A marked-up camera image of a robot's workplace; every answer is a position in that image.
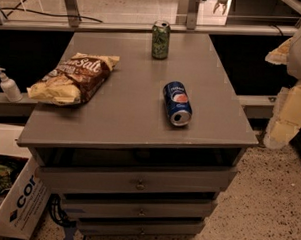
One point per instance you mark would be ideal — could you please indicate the blue pepsi can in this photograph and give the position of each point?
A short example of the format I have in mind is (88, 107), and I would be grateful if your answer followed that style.
(177, 104)

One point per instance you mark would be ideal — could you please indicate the bottom drawer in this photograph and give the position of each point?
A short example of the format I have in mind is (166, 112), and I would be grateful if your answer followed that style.
(140, 228)

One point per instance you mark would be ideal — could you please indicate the white cardboard box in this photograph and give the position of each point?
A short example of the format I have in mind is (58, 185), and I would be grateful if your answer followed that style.
(28, 196)

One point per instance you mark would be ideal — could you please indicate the top drawer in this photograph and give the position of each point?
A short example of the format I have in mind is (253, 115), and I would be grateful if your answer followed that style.
(136, 180)

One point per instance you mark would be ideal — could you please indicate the grey drawer cabinet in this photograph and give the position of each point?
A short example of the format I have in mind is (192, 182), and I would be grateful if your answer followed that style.
(126, 125)

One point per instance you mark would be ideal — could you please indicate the green soda can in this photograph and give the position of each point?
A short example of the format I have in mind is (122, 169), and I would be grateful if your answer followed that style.
(160, 39)

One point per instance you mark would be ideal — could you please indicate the middle drawer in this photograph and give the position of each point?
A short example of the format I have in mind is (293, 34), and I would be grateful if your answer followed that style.
(139, 208)

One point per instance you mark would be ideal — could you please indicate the brown yellow chip bag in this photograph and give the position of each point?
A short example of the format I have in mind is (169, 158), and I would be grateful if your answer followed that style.
(74, 81)

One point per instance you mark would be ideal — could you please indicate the white pump bottle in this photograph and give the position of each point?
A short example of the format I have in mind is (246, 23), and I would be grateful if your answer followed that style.
(9, 87)

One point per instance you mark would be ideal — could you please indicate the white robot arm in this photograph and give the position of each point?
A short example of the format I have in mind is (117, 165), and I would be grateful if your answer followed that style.
(294, 57)

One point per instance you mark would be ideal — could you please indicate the drawer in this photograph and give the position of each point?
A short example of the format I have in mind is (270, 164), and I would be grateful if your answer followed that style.
(136, 180)
(139, 208)
(140, 228)

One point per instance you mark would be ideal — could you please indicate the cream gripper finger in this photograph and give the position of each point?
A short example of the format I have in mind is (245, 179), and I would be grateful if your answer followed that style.
(286, 120)
(279, 55)

